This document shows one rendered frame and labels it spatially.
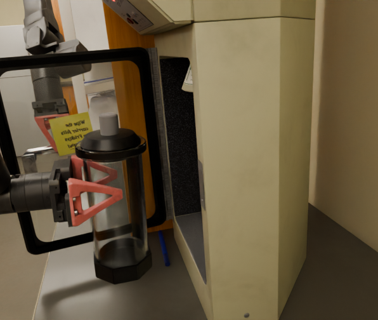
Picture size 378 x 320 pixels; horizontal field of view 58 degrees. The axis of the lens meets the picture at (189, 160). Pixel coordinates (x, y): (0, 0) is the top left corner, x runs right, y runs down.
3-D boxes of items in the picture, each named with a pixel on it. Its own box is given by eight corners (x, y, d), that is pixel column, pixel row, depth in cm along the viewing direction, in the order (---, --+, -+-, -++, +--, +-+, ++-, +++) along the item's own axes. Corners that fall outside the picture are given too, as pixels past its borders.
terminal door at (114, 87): (167, 223, 81) (148, 46, 69) (28, 257, 72) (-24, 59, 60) (166, 221, 82) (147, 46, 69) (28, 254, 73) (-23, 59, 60)
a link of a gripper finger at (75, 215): (118, 162, 55) (56, 167, 52) (122, 178, 48) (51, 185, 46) (120, 200, 57) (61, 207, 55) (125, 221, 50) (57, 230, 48)
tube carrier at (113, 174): (148, 239, 67) (140, 131, 60) (159, 272, 57) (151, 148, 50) (90, 249, 64) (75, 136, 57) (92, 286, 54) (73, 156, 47)
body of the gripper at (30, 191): (66, 159, 57) (18, 162, 55) (62, 180, 48) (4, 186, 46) (70, 194, 59) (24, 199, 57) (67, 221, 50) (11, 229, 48)
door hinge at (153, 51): (172, 218, 83) (155, 47, 70) (174, 223, 80) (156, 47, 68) (165, 219, 82) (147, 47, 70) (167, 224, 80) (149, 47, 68)
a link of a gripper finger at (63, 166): (115, 150, 61) (59, 155, 58) (118, 163, 54) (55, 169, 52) (117, 186, 63) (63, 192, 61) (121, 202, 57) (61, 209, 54)
